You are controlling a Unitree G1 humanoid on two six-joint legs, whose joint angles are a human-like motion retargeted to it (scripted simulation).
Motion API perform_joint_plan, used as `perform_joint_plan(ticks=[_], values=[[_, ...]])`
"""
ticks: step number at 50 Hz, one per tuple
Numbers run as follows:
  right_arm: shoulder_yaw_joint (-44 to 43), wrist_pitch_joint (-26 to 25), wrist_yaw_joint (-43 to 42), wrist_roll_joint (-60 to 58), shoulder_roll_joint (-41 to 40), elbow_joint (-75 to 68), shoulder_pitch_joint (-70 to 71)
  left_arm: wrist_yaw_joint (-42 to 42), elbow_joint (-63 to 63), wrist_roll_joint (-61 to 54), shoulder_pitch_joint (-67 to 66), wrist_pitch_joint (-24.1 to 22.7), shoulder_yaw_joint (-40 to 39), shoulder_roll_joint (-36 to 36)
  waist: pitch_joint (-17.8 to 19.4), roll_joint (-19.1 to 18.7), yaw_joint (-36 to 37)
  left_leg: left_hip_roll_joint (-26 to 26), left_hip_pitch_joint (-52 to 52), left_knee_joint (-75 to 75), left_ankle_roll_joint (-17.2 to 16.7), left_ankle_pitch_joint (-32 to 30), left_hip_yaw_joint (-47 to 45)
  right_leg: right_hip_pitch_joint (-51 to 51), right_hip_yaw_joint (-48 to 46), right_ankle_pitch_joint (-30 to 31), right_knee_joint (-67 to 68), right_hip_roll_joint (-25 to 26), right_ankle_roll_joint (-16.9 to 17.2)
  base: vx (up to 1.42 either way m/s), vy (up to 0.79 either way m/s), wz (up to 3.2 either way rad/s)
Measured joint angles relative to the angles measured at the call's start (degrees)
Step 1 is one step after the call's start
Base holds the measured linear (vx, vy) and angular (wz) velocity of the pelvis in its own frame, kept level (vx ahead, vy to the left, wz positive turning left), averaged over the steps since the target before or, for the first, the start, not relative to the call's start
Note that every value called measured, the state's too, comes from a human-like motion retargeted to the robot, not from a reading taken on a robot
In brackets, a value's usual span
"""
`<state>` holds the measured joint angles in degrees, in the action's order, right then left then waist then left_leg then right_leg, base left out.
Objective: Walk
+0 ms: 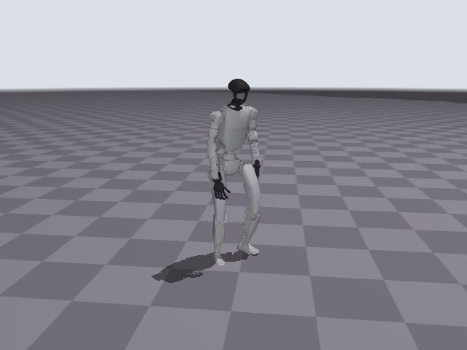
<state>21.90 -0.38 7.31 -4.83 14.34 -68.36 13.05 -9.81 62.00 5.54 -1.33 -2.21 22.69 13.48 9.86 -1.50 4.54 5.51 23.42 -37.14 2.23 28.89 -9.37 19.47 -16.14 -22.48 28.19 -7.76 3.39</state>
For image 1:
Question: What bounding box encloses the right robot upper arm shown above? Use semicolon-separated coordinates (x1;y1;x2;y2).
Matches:
207;110;225;152

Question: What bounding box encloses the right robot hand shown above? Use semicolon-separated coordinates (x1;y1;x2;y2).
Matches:
212;172;231;200

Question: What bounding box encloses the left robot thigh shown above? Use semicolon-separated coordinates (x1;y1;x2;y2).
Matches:
238;162;260;219

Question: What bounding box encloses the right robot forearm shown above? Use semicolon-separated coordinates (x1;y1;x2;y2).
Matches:
207;142;220;180

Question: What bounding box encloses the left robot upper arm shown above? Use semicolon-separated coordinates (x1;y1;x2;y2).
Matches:
247;106;258;141

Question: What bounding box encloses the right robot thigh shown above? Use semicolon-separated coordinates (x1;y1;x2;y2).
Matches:
208;165;227;225

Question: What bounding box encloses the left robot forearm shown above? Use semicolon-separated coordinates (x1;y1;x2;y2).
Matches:
250;132;260;165

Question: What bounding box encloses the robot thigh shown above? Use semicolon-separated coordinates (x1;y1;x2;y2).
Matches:
208;165;227;225
238;162;260;219

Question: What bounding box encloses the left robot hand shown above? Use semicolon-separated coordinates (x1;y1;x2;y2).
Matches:
253;160;260;178

